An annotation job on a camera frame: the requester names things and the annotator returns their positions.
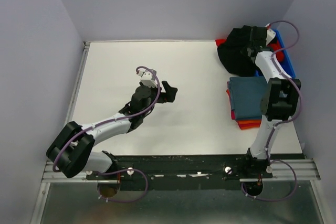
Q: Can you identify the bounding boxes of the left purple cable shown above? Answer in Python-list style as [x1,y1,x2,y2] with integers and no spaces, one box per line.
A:
[53,66,162,204]

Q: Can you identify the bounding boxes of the purple cable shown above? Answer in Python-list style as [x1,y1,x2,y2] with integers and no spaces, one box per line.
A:
[241,20,303,201]
[53,66,162,204]

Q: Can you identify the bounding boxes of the aluminium left side rail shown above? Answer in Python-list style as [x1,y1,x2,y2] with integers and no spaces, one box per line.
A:
[63,41,91,128]

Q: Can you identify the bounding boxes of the aluminium rail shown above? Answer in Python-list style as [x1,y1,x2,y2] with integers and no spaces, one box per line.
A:
[63,41,91,128]
[42,159,320,183]

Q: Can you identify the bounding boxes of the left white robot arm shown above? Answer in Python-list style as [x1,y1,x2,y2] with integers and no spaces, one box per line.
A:
[46,81,178,179]

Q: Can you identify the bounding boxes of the red t shirt in bin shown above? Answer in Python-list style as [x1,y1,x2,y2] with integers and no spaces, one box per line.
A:
[215,39,286,63]

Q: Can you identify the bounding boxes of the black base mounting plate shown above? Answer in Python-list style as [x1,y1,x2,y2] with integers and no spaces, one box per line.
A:
[86,154,272,191]

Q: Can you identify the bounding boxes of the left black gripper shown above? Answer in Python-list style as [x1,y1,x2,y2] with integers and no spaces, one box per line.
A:
[140,81,177,117]

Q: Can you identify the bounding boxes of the aluminium front rail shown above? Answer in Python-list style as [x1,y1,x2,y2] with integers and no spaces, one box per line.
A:
[42,159,320,183]

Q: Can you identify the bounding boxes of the blue plastic bin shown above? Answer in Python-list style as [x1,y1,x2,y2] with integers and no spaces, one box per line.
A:
[254,29,296,81]

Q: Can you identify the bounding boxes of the black floral t shirt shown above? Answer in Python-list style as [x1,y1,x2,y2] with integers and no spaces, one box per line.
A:
[215,25,256,77]

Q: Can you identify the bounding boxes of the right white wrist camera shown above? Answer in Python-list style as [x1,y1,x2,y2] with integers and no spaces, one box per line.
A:
[265,23,276,45]

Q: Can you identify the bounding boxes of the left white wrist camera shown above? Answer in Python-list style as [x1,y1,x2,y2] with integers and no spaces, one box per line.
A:
[137,69,158,88]

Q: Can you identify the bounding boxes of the folded teal t shirt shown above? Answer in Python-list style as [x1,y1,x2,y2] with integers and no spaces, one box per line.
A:
[227,76,267,121]

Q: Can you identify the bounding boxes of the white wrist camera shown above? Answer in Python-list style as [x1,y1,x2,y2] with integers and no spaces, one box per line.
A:
[137,69,158,88]
[265,23,276,45]

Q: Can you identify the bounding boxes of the folded magenta t shirt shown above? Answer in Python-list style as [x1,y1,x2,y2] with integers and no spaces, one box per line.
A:
[231,110,236,120]

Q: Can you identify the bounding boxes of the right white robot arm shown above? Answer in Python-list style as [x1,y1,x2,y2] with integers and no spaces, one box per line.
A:
[241,26,301,178]

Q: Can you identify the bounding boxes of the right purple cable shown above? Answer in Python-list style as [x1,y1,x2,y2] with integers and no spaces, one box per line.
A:
[241,20,303,201]

